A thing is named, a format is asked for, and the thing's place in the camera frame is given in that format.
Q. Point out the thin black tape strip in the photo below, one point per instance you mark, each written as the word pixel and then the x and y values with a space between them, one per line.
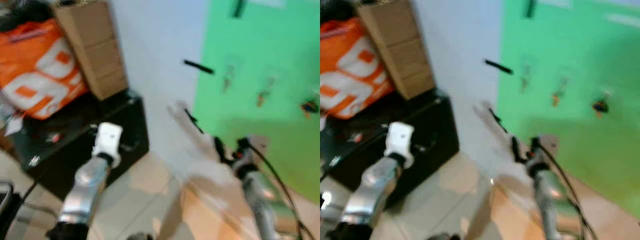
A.
pixel 499 121
pixel 194 121

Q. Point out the white paper tag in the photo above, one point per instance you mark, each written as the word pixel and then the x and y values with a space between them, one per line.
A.
pixel 323 122
pixel 15 126

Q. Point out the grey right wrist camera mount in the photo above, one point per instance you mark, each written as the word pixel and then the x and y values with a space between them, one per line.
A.
pixel 257 144
pixel 549 144

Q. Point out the black glossy cabinet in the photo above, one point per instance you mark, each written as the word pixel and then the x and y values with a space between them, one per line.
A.
pixel 75 132
pixel 435 132

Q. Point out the green backdrop sheet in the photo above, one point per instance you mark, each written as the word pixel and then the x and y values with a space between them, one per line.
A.
pixel 270 45
pixel 575 45

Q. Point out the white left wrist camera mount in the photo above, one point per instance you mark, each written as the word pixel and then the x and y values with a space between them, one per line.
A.
pixel 400 139
pixel 107 140

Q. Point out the orange and white bag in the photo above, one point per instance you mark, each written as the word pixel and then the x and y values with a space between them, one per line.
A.
pixel 35 75
pixel 350 75

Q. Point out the brown cardboard box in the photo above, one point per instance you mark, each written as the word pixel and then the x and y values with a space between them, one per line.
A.
pixel 402 50
pixel 95 50

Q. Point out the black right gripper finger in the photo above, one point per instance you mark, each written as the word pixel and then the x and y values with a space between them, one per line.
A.
pixel 516 149
pixel 221 149

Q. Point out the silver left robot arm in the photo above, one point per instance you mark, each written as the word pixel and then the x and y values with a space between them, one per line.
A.
pixel 87 185
pixel 370 190

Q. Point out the black bag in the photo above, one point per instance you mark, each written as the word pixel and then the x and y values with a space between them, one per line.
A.
pixel 335 7
pixel 22 11

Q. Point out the short black tape strip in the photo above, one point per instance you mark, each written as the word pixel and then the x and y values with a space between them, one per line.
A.
pixel 529 7
pixel 239 7

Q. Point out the orange and teal keys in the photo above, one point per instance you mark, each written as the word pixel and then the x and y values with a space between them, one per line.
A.
pixel 556 97
pixel 262 97

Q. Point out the black metal frame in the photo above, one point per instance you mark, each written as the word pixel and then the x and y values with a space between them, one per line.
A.
pixel 10 210

